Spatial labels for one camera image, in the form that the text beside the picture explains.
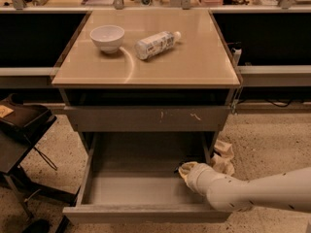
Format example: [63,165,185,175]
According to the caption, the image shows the black floor cable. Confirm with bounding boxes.
[262,97,311,109]

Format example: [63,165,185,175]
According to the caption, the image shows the white ceramic bowl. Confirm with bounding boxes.
[89,25,124,53]

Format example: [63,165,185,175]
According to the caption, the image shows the grey drawer cabinet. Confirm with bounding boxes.
[52,8,241,158]

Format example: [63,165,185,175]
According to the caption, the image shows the grey upper drawer front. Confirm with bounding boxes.
[64,106,229,132]

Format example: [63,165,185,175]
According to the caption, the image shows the open grey lower drawer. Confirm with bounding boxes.
[63,132,229,224]

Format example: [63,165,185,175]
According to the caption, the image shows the clear plastic water bottle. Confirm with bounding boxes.
[134,31,181,60]

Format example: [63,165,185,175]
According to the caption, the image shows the black stool chair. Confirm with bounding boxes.
[0,94,76,218]

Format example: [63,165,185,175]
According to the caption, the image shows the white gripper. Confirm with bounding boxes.
[178,161,224,196]

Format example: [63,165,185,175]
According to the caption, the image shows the crumpled white cloth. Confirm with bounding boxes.
[211,140,235,176]

